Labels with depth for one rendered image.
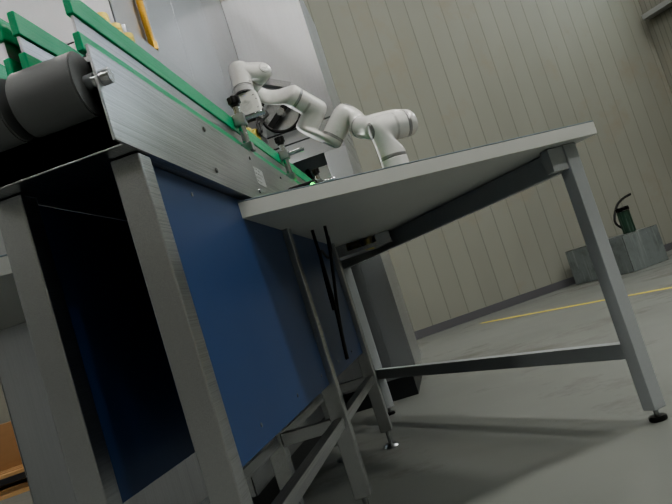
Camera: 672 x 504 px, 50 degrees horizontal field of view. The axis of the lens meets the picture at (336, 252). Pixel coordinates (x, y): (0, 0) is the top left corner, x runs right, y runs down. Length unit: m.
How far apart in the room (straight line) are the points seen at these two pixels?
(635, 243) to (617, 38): 3.19
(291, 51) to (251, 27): 0.24
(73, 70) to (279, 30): 2.86
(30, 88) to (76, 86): 0.05
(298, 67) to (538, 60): 5.42
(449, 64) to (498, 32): 0.83
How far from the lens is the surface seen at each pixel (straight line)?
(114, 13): 2.14
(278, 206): 1.43
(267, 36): 3.73
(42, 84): 0.91
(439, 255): 7.25
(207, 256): 1.12
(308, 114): 2.79
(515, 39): 8.70
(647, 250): 7.51
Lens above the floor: 0.49
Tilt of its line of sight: 4 degrees up
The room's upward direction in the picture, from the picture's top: 18 degrees counter-clockwise
